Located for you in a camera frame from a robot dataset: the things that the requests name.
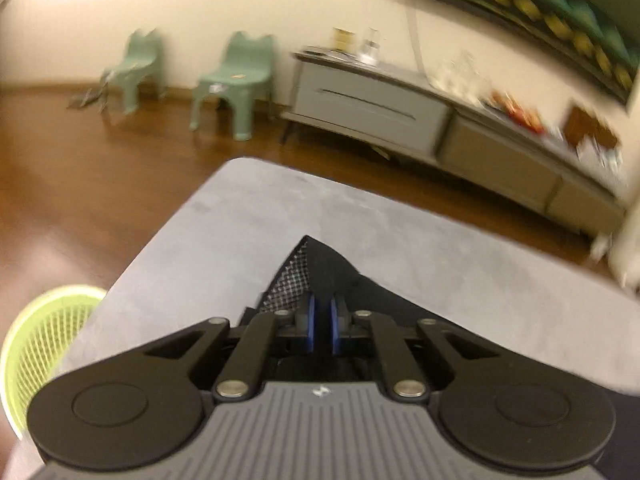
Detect red fruit bowl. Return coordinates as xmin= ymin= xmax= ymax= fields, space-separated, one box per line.
xmin=487 ymin=90 xmax=547 ymax=134

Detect grey television cable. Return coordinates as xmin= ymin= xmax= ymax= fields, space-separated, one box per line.
xmin=407 ymin=5 xmax=427 ymax=72

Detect brown wooden box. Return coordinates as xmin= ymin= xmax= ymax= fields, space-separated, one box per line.
xmin=565 ymin=105 xmax=621 ymax=152

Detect green plastic child chair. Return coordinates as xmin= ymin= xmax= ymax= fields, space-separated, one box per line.
xmin=189 ymin=31 xmax=277 ymax=142
xmin=100 ymin=29 xmax=168 ymax=116

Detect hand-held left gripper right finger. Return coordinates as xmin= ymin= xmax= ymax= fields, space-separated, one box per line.
xmin=329 ymin=294 xmax=501 ymax=403

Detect grey and brown television cabinet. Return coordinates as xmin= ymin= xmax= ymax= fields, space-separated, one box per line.
xmin=280 ymin=49 xmax=628 ymax=237

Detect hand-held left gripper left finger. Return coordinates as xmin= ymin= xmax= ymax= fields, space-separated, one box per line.
xmin=142 ymin=294 xmax=319 ymax=402

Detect lime green waste basket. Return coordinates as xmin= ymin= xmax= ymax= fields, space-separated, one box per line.
xmin=0 ymin=285 xmax=108 ymax=442

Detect set of clear glass cups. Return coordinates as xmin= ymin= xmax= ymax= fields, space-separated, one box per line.
xmin=430 ymin=50 xmax=492 ymax=102

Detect dark remote control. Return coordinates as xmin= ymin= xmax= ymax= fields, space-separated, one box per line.
xmin=67 ymin=87 xmax=108 ymax=111

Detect white lace-covered standing air conditioner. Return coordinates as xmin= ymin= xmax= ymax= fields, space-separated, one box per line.
xmin=590 ymin=207 xmax=640 ymax=293

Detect black pants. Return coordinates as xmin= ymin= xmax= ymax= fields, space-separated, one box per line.
xmin=240 ymin=234 xmax=468 ymax=358

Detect white organizer box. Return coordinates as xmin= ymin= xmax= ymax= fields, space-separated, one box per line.
xmin=575 ymin=142 xmax=629 ymax=187

